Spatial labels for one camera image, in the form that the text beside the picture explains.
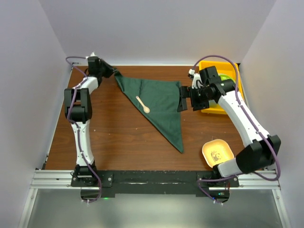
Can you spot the cream square bowl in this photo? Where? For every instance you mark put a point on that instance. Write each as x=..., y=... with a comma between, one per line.
x=216, y=151

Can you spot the white plastic spoon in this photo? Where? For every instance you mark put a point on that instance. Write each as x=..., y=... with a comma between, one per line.
x=145, y=108

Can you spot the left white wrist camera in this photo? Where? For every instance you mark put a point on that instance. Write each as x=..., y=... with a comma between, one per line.
x=91, y=55

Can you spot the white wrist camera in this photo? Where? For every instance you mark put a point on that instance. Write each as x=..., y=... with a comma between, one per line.
x=91, y=55
x=196, y=82

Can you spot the green plate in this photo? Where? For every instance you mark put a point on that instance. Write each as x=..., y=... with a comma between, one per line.
x=225, y=77

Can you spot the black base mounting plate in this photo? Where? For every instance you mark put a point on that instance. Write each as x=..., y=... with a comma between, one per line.
x=163, y=182

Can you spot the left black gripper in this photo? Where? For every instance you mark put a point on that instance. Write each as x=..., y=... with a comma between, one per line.
x=110, y=69

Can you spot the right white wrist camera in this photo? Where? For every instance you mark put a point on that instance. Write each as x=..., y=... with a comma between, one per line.
x=196, y=82

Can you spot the aluminium frame rail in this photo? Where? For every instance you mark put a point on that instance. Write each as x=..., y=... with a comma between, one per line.
x=123, y=140

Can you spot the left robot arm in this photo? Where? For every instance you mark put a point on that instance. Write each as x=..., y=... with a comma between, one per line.
x=79, y=111

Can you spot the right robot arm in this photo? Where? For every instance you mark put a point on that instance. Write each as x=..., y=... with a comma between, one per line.
x=260, y=148

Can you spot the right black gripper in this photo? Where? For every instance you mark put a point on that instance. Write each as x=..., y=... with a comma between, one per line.
x=186, y=91

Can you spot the dark green cloth napkin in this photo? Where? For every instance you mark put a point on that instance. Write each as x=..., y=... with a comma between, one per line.
x=162, y=98

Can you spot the yellow plastic bin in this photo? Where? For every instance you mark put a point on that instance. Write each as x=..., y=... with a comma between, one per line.
x=231, y=98

